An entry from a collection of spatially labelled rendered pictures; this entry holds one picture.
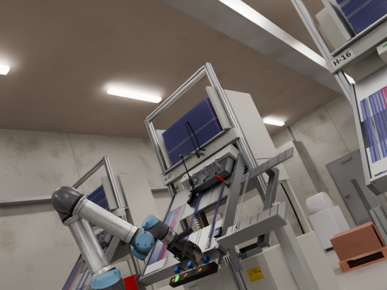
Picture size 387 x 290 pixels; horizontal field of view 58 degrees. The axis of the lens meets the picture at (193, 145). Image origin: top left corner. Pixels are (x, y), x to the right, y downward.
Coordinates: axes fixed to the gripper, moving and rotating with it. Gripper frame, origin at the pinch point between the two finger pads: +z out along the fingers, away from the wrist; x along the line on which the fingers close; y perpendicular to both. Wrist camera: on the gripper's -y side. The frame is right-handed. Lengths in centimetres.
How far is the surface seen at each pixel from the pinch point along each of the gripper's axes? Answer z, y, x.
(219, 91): -30, -105, 14
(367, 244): 255, -191, -47
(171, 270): 2.5, -2.4, -29.9
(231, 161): -2, -66, 6
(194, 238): 1.5, -17.8, -15.0
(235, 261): 9.0, 1.2, 14.3
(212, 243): 1.6, -8.0, 3.2
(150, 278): 2, -2, -50
